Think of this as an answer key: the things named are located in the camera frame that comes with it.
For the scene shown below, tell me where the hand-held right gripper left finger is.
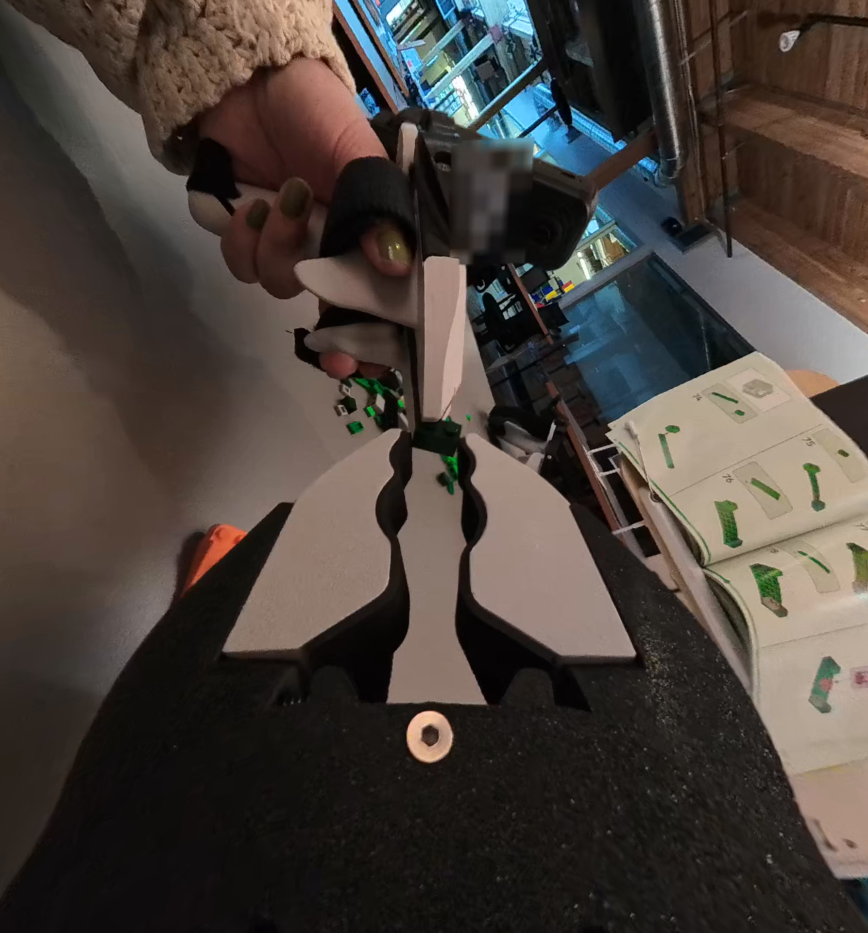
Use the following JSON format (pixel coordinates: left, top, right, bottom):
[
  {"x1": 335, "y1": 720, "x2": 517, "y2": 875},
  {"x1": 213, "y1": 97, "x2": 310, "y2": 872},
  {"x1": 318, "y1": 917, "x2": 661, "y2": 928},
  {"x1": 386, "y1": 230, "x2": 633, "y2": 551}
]
[{"x1": 221, "y1": 429, "x2": 414, "y2": 704}]

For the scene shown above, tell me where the person's left forearm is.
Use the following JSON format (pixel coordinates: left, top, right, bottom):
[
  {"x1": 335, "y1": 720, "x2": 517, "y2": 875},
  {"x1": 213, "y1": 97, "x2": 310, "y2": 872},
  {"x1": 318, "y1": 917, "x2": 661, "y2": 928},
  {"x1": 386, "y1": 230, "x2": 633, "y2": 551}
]
[{"x1": 4, "y1": 0, "x2": 358, "y2": 172}]

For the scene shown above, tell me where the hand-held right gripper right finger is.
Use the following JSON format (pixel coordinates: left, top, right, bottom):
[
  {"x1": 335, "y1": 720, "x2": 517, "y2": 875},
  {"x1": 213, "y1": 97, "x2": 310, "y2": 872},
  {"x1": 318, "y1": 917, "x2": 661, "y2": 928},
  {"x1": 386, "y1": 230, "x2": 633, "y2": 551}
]
[{"x1": 457, "y1": 436, "x2": 639, "y2": 707}]

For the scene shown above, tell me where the person's left hand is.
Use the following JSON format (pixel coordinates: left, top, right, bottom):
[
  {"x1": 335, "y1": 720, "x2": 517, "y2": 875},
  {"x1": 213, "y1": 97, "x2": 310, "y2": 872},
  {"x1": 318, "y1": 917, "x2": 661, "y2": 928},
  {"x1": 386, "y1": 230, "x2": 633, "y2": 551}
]
[{"x1": 201, "y1": 66, "x2": 416, "y2": 380}]

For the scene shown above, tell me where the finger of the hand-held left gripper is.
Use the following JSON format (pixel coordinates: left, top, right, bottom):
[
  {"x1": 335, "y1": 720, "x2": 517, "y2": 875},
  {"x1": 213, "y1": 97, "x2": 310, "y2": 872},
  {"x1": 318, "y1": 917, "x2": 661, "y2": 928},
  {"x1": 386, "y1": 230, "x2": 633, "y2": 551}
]
[{"x1": 408, "y1": 254, "x2": 473, "y2": 432}]

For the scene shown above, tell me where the lego instruction booklet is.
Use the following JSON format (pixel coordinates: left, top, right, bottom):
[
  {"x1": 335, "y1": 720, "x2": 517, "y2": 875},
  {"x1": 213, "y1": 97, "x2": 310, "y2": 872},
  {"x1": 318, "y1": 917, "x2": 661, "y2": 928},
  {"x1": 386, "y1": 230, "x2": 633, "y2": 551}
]
[{"x1": 607, "y1": 352, "x2": 868, "y2": 876}]

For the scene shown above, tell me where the orange lego brick separator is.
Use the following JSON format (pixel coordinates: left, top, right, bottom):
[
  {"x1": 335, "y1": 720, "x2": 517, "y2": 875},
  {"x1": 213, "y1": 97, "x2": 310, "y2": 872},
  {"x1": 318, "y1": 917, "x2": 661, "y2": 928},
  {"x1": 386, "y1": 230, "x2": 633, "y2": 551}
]
[{"x1": 179, "y1": 523, "x2": 249, "y2": 599}]

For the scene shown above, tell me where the pile of lego pieces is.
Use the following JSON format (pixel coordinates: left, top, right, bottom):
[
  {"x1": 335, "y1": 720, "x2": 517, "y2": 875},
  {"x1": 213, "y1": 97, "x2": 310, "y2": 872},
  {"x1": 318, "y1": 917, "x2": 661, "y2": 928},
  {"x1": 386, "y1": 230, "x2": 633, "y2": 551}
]
[{"x1": 332, "y1": 370, "x2": 410, "y2": 438}]

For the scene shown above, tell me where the silver ventilation duct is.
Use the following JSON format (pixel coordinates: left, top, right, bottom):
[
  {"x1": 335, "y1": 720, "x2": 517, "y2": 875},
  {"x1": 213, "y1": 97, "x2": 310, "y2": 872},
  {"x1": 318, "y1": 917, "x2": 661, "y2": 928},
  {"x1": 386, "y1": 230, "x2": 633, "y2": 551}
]
[{"x1": 632, "y1": 0, "x2": 691, "y2": 183}]

